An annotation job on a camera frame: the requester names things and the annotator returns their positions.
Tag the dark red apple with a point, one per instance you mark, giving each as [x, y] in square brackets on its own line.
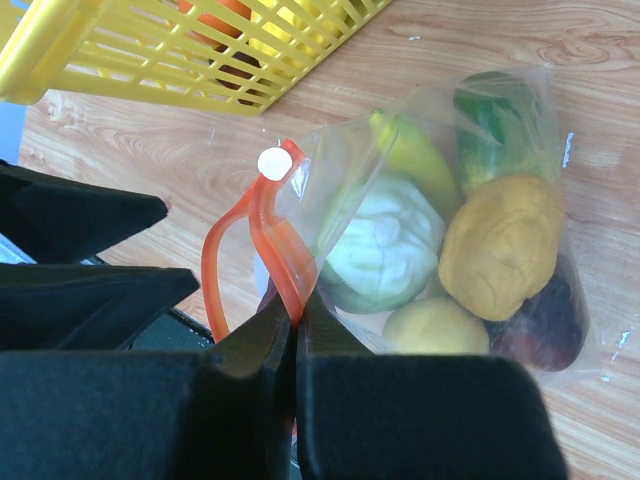
[548, 331]

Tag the green cabbage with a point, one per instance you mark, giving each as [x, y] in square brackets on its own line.
[387, 252]

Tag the clear zip top bag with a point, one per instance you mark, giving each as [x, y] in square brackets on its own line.
[296, 209]

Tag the yellow lemon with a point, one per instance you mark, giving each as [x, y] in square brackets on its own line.
[501, 246]

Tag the orange green mango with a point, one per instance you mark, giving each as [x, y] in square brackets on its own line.
[499, 129]

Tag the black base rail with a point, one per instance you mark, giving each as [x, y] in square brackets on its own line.
[172, 331]

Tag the yellow plastic basket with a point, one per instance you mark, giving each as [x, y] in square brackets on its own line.
[146, 51]

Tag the yellow banana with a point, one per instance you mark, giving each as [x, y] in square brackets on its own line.
[411, 152]

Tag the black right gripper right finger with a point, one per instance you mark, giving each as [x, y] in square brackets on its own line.
[367, 416]

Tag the orange pumpkin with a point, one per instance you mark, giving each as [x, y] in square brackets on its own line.
[216, 23]

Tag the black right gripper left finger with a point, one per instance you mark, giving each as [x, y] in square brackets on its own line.
[221, 413]

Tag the yellow apple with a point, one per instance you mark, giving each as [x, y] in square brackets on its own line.
[436, 326]

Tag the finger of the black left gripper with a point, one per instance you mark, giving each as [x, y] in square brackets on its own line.
[54, 220]
[85, 307]

